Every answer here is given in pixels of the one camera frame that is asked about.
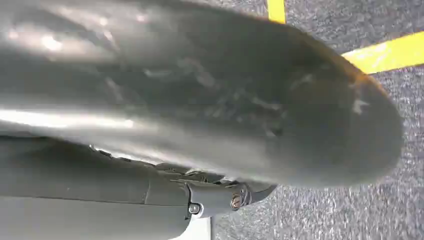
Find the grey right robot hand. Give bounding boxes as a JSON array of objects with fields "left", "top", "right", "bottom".
[{"left": 0, "top": 0, "right": 405, "bottom": 240}]

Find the yellow floor tape strip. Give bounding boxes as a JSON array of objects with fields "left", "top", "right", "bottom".
[
  {"left": 341, "top": 31, "right": 424, "bottom": 75},
  {"left": 266, "top": 0, "right": 287, "bottom": 25}
]

